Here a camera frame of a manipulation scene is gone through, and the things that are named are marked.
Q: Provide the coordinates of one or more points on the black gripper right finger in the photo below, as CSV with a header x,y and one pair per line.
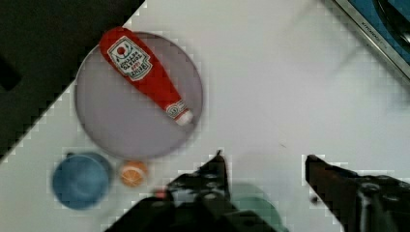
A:
x,y
361,203

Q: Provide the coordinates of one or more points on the blue bowl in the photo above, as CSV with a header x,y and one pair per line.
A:
x,y
81,181

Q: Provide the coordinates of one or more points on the black toaster oven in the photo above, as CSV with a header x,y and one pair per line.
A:
x,y
385,24

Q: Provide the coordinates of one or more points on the red ketchup bottle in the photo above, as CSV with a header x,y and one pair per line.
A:
x,y
135,61

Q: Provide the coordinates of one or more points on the green cup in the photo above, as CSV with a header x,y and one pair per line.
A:
x,y
245,196

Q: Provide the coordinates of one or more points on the orange slice toy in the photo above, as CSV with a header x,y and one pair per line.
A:
x,y
133,173

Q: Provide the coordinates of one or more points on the grey round plate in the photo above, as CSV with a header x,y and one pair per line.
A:
x,y
125,123

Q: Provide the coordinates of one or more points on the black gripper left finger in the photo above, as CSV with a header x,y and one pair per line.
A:
x,y
193,202

